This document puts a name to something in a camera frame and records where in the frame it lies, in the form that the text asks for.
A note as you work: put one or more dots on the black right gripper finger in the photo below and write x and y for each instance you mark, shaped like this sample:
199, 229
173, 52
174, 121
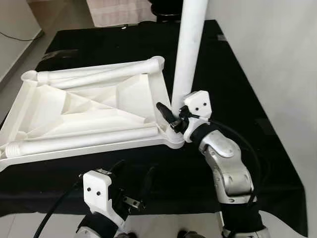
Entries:
165, 113

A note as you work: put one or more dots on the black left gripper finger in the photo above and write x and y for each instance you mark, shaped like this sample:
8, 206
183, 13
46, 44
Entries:
119, 166
148, 182

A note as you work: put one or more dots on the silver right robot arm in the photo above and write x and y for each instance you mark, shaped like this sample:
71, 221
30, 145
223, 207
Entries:
230, 173

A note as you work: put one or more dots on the white plastic table top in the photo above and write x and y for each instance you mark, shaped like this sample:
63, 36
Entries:
99, 99

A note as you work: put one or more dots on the pink patterned cloth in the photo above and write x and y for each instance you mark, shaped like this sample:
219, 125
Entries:
119, 12

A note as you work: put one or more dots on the grey tape strip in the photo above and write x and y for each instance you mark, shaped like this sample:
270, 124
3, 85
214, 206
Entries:
59, 53

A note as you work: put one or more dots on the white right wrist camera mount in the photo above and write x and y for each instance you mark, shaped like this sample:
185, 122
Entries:
198, 105

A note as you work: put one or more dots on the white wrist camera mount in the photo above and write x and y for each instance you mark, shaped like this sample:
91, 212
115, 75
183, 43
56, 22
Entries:
99, 191
198, 105

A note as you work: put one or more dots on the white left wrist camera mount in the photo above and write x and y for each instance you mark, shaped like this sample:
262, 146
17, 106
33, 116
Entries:
99, 191

